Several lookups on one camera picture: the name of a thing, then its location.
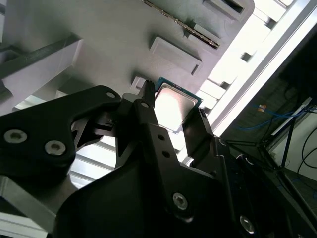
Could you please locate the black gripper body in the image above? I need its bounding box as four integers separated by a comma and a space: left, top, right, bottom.
55, 162, 235, 238

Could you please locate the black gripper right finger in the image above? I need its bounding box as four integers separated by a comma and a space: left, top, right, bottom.
182, 108, 317, 238

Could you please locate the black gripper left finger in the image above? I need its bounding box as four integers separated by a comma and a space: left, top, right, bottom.
0, 79, 196, 223

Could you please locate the CPU with silver top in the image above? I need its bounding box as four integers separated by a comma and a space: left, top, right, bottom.
153, 76, 204, 135

